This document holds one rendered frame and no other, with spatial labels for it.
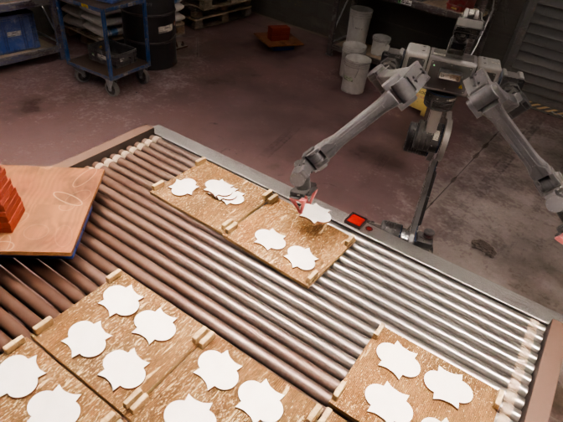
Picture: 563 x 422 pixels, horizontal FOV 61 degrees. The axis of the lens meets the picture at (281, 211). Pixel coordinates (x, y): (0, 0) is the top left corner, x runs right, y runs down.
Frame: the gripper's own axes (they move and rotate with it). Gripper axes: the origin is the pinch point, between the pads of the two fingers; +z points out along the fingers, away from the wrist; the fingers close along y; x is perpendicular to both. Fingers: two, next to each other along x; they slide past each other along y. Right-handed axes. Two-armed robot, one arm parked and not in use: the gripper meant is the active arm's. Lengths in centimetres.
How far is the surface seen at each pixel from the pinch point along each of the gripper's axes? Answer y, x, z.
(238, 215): -8.9, 26.8, 5.5
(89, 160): -20, 102, -11
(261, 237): -15.0, 11.3, 8.3
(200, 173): 5, 58, -2
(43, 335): -92, 38, 5
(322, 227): 6.7, -3.8, 12.0
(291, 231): -3.5, 4.5, 10.4
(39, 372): -101, 28, 6
